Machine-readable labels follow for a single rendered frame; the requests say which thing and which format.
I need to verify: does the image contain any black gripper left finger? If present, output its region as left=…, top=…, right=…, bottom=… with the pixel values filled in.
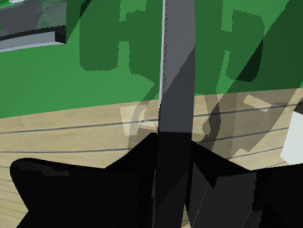
left=9, top=132, right=158, bottom=228

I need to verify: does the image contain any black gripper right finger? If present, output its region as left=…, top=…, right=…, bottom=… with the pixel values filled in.
left=185, top=141, right=303, bottom=228

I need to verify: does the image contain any green mat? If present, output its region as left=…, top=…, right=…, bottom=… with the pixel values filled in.
left=0, top=0, right=303, bottom=119

